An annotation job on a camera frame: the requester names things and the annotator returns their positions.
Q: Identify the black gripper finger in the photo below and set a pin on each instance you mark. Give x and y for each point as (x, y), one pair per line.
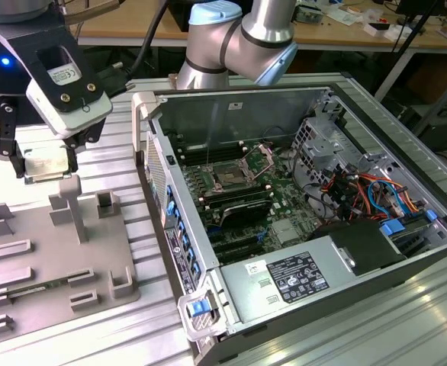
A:
(7, 126)
(74, 143)

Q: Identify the silver CPU green edge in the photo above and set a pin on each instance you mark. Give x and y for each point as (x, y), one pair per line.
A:
(46, 162)

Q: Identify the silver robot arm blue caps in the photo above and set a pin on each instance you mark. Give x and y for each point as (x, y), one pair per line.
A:
(246, 34)

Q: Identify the black RAM slot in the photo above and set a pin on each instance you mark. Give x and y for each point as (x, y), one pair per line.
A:
(238, 201)
(210, 148)
(234, 192)
(197, 157)

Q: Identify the CPU socket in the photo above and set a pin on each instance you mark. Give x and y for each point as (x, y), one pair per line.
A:
(229, 175)

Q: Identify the black expansion slot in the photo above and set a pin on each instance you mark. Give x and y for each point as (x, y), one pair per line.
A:
(242, 248)
(242, 257)
(238, 237)

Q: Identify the grey plastic parts rack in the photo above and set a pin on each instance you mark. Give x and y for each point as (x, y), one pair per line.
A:
(94, 248)

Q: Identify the blue card retainer clips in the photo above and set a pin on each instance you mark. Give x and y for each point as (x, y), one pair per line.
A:
(171, 211)

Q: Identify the green RAM stick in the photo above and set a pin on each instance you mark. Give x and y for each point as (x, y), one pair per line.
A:
(40, 286)

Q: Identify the open grey PC case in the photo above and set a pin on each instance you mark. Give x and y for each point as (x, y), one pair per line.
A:
(277, 114)

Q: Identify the blue case latch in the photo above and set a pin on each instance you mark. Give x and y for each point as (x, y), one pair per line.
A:
(197, 308)

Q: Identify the green motherboard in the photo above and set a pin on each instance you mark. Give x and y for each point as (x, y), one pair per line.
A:
(284, 206)

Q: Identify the grey power supply unit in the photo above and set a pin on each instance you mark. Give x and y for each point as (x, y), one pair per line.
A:
(246, 289)

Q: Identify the silver chipset heatsink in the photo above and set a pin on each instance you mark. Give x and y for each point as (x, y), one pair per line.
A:
(284, 232)

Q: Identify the perforated metal drive cage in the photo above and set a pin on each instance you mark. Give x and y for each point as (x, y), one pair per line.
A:
(322, 145)

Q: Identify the black plastic air shroud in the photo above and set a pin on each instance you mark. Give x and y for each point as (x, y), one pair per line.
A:
(368, 244)

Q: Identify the white box black inset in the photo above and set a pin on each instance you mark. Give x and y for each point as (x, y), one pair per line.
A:
(376, 30)

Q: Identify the blue disk carrier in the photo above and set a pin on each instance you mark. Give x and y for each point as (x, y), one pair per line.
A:
(393, 228)

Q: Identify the blue plastic tab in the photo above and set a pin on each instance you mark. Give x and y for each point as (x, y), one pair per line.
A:
(430, 214)

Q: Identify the black floor box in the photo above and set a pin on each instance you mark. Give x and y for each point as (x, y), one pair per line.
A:
(444, 126)

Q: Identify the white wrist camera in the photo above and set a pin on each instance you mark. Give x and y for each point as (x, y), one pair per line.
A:
(74, 122)

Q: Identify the black camera bracket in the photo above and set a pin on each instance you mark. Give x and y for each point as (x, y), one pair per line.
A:
(29, 38)

